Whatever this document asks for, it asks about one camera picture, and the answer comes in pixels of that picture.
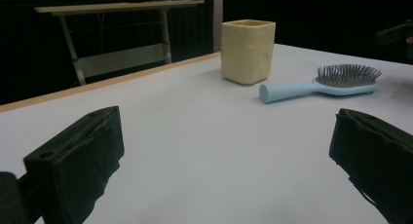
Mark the light blue hairbrush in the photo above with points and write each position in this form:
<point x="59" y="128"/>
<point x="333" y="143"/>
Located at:
<point x="328" y="87"/>

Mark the cream square ceramic cup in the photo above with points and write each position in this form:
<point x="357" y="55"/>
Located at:
<point x="246" y="52"/>

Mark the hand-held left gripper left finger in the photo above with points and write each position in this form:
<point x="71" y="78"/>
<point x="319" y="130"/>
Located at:
<point x="78" y="159"/>

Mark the wooden desk with white legs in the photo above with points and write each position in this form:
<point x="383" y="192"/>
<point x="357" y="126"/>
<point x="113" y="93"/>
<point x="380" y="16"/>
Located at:
<point x="123" y="60"/>

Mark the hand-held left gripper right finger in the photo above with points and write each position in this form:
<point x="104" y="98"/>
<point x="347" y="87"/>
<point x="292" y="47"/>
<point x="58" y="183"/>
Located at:
<point x="376" y="152"/>

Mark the white wall panel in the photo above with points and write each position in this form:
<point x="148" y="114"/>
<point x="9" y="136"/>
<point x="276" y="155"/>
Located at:
<point x="218" y="22"/>

